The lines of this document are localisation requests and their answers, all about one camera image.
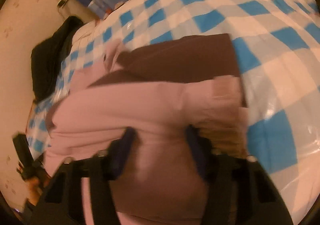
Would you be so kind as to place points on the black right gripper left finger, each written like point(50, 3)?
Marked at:
point(81, 189)

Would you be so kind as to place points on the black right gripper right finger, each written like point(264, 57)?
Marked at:
point(239, 191)

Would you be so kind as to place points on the pink and brown jacket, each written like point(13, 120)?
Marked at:
point(158, 90)

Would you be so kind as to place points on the black garment pile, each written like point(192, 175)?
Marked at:
point(47, 56)

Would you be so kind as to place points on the blue white checkered bed cover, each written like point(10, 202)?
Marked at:
point(277, 47)

